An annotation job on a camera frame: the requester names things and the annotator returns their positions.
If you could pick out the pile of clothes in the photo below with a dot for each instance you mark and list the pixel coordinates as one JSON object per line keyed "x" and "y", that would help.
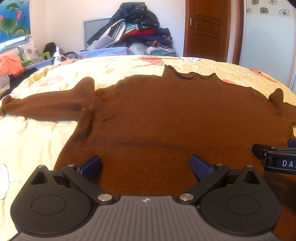
{"x": 135, "y": 27}

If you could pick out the black bag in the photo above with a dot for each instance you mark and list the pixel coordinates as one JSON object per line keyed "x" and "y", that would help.
{"x": 51, "y": 48}

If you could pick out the floral pillow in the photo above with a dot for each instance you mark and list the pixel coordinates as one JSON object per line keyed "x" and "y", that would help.
{"x": 29, "y": 51}

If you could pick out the lotus flower wall poster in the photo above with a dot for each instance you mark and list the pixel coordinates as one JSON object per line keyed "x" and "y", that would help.
{"x": 15, "y": 19}

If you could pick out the brown knit sweater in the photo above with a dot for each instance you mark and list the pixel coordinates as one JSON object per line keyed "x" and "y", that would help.
{"x": 145, "y": 128}

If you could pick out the brown wooden door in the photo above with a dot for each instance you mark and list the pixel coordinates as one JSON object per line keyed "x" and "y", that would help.
{"x": 214, "y": 30}

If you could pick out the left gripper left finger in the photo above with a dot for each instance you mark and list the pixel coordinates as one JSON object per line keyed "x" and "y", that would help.
{"x": 81, "y": 176}

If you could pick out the yellow floral bed quilt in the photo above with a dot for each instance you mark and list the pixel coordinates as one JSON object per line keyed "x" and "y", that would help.
{"x": 27, "y": 143}

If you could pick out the dark clothes at bedside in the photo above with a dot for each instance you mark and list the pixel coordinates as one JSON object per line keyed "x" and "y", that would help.
{"x": 9, "y": 81}

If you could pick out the grey framed panel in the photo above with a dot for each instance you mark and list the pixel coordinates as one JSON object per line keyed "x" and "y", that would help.
{"x": 90, "y": 27}

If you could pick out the white sliding wardrobe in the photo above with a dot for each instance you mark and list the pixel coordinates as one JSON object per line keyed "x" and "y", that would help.
{"x": 269, "y": 39}

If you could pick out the orange garment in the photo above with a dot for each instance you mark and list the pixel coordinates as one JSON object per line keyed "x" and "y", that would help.
{"x": 11, "y": 64}

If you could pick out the blue quilted blanket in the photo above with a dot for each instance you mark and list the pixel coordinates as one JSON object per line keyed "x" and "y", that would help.
{"x": 114, "y": 51}

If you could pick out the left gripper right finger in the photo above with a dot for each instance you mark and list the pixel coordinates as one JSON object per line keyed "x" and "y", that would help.
{"x": 210, "y": 177}

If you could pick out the green plastic stool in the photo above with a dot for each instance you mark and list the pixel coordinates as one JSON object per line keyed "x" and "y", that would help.
{"x": 25, "y": 63}

